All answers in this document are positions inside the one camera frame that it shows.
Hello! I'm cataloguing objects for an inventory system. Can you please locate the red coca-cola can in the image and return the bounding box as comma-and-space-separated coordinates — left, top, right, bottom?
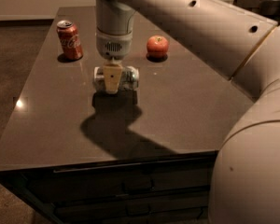
56, 20, 83, 61

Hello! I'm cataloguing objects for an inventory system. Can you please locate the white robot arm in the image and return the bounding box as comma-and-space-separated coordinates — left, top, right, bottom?
111, 0, 280, 224

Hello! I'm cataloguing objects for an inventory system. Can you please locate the dark cabinet with drawers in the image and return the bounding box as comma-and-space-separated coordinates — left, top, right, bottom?
0, 151, 217, 224

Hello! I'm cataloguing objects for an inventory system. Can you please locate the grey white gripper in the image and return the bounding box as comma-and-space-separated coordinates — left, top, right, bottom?
96, 29, 133, 94

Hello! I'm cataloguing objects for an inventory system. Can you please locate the silver green 7up can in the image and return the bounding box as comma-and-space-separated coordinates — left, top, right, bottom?
93, 66, 139, 93

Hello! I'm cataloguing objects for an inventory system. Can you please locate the red apple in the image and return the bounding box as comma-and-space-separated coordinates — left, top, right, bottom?
147, 35, 169, 59

